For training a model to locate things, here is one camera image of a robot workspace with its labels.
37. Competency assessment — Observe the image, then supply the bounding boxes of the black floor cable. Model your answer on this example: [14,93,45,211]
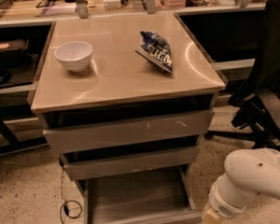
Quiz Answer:
[59,159,84,224]

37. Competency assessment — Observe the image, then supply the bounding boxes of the blue snack bag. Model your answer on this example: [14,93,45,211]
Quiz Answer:
[135,31,173,74]

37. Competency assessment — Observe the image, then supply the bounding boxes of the grey drawer cabinet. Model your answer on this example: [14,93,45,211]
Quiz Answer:
[27,12,229,224]

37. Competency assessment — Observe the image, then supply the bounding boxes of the grey drawer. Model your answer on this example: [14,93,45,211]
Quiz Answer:
[44,109,214,154]
[63,146,199,180]
[85,167,202,224]

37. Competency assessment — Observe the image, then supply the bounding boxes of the black office chair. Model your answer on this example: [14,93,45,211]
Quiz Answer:
[204,0,280,151]

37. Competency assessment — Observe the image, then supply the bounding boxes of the white bowl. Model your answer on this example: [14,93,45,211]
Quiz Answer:
[54,41,93,72]

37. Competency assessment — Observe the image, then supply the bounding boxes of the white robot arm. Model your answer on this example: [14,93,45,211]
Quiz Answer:
[202,148,280,224]

